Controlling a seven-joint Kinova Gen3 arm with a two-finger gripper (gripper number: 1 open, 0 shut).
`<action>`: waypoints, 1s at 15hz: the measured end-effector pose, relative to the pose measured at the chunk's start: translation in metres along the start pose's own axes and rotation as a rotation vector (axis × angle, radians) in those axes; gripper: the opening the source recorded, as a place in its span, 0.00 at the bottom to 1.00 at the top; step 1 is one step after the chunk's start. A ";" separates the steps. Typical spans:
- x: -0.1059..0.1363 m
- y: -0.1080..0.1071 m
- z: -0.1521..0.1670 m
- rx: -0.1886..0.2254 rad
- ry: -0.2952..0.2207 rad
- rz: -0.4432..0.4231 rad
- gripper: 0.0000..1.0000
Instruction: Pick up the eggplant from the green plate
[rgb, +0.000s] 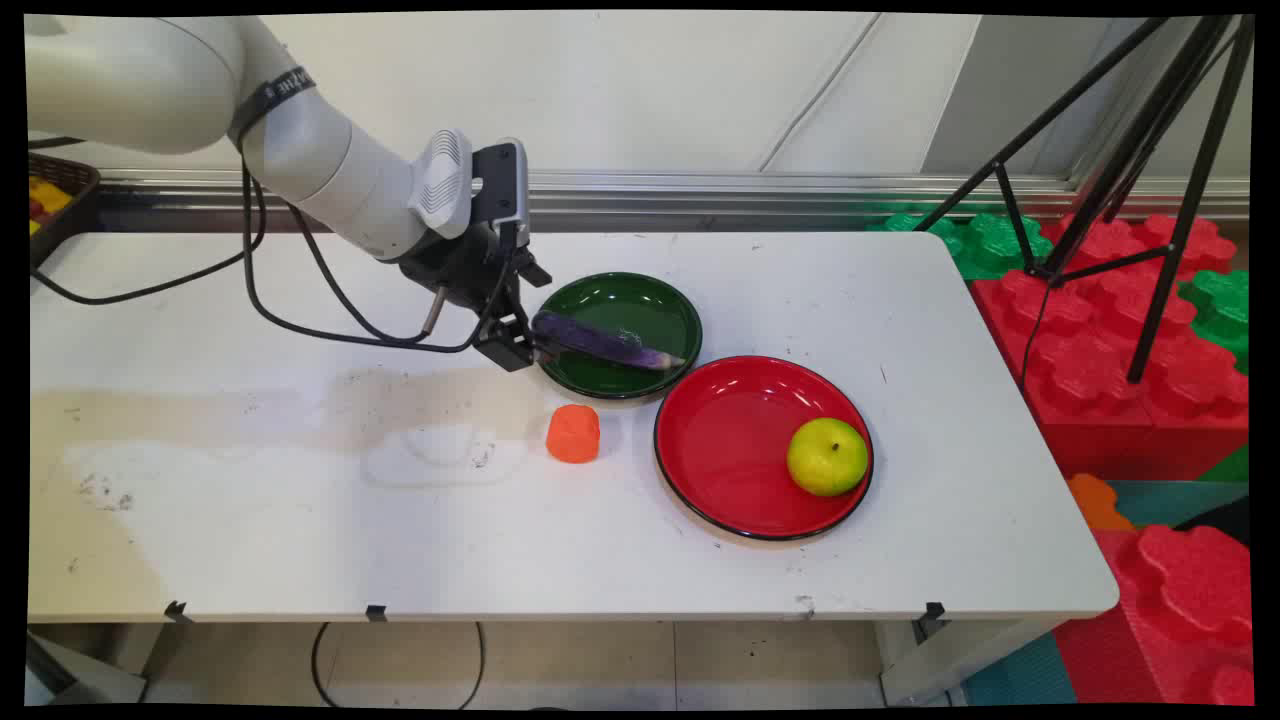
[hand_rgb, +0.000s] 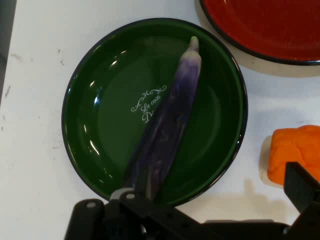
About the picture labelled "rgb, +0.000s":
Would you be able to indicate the dark woven basket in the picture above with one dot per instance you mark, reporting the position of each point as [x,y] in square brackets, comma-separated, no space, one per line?
[70,215]

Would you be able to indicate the purple toy eggplant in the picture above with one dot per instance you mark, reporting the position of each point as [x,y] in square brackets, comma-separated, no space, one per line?
[610,343]

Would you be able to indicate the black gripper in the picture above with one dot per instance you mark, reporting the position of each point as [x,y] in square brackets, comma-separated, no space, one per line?
[462,268]

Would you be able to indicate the white table leg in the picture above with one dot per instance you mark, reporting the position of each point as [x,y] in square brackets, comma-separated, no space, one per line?
[950,660]

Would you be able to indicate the dark green plate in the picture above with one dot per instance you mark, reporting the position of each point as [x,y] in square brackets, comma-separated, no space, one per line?
[640,310]

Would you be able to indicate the large red foam block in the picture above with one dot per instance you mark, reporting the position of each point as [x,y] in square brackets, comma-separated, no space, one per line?
[1090,350]

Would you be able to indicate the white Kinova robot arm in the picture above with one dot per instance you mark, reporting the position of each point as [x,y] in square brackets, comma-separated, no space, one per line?
[150,85]

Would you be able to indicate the yellow toy in basket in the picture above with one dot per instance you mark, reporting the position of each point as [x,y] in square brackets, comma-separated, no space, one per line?
[48,200]

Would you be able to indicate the green foam block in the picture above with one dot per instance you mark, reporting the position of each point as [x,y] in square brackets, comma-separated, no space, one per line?
[985,240]
[1222,310]

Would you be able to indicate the red plate black rim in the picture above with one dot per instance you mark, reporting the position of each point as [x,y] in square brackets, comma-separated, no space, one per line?
[730,450]

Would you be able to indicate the yellow green toy apple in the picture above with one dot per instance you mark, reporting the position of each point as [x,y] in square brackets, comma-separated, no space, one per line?
[828,457]

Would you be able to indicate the orange foam block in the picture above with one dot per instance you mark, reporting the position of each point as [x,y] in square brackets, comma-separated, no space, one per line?
[1097,503]

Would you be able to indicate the grey table leg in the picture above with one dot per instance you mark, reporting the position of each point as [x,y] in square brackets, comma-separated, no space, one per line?
[80,670]

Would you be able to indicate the silver metal wall rail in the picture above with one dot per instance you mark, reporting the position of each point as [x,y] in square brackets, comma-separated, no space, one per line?
[750,190]

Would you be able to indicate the orange toy carrot piece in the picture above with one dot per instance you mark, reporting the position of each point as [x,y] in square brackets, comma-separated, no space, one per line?
[573,434]

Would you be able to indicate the black tripod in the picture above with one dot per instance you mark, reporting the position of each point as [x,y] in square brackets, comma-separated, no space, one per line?
[1165,150]

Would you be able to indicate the silver black wrist camera box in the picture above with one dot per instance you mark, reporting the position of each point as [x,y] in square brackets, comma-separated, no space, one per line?
[502,190]

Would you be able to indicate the black table edge clip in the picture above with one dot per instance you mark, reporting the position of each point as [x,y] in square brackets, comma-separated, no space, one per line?
[177,611]
[376,611]
[934,612]

